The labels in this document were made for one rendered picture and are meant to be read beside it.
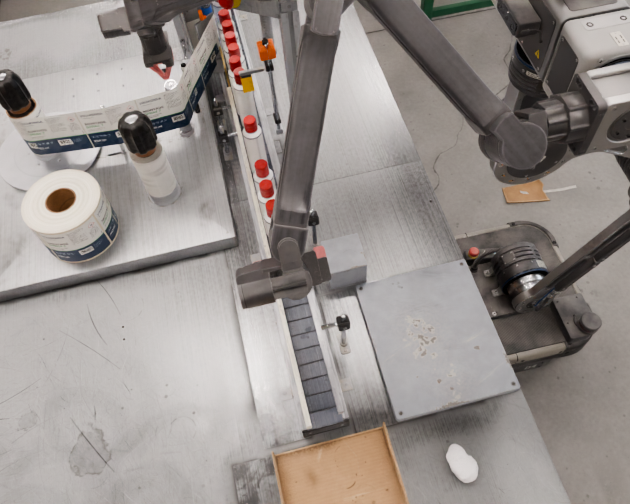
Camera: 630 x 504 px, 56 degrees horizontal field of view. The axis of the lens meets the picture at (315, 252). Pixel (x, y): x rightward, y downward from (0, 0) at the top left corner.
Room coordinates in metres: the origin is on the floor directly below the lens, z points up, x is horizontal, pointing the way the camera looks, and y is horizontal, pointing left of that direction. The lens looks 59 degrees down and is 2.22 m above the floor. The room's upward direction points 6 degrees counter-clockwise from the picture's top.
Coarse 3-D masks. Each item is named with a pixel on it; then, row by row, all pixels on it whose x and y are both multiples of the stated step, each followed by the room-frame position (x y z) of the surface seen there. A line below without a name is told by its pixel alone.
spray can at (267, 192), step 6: (264, 180) 0.90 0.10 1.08; (270, 180) 0.90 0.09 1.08; (264, 186) 0.88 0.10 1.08; (270, 186) 0.88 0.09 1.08; (258, 192) 0.90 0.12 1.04; (264, 192) 0.87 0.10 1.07; (270, 192) 0.87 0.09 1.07; (258, 198) 0.88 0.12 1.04; (264, 198) 0.87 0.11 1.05; (270, 198) 0.87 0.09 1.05; (264, 204) 0.86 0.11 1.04; (264, 210) 0.87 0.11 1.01; (264, 222) 0.87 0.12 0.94
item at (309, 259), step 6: (306, 252) 0.58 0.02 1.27; (312, 252) 0.58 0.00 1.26; (306, 258) 0.57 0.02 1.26; (312, 258) 0.57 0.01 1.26; (306, 264) 0.56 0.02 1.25; (312, 264) 0.56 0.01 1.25; (318, 264) 0.56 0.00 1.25; (312, 270) 0.55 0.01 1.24; (318, 270) 0.55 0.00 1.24; (276, 276) 0.54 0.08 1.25; (312, 276) 0.54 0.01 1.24; (318, 276) 0.54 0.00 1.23; (318, 282) 0.53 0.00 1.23
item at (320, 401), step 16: (256, 192) 1.02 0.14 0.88; (272, 256) 0.81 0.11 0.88; (288, 304) 0.66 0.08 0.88; (304, 304) 0.66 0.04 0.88; (288, 320) 0.62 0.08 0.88; (304, 320) 0.62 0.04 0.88; (304, 336) 0.57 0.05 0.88; (304, 352) 0.53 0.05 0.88; (320, 352) 0.53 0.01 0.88; (304, 368) 0.49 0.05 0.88; (320, 368) 0.49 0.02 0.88; (304, 384) 0.45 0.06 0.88; (320, 384) 0.45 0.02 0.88; (320, 400) 0.41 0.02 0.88; (320, 416) 0.38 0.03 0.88; (336, 416) 0.37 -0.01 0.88
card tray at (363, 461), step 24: (360, 432) 0.34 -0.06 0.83; (384, 432) 0.34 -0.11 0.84; (288, 456) 0.31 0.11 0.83; (312, 456) 0.30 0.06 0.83; (336, 456) 0.30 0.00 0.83; (360, 456) 0.29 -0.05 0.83; (384, 456) 0.29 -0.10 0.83; (288, 480) 0.26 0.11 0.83; (312, 480) 0.25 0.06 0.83; (336, 480) 0.25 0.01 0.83; (360, 480) 0.24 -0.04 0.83; (384, 480) 0.24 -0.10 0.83
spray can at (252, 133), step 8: (248, 120) 1.10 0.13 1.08; (248, 128) 1.09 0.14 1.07; (256, 128) 1.09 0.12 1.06; (248, 136) 1.08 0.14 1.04; (256, 136) 1.08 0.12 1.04; (248, 144) 1.08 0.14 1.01; (256, 144) 1.08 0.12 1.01; (248, 152) 1.09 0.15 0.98; (256, 152) 1.08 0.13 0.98; (264, 152) 1.09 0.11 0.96; (256, 160) 1.08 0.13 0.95
